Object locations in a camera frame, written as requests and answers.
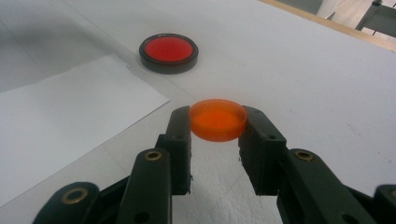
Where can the round red ink pad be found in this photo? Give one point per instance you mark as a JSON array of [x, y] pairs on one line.
[[168, 51]]

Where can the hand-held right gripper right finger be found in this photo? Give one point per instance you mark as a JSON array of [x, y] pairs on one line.
[[264, 155]]

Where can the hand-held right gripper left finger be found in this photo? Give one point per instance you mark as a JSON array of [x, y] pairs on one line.
[[177, 149]]

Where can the black metal stand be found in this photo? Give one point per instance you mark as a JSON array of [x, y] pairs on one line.
[[378, 20]]

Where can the white paper sheet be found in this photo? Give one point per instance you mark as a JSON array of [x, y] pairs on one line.
[[62, 124]]

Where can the orange stamp cap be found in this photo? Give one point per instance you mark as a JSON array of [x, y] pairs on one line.
[[218, 121]]

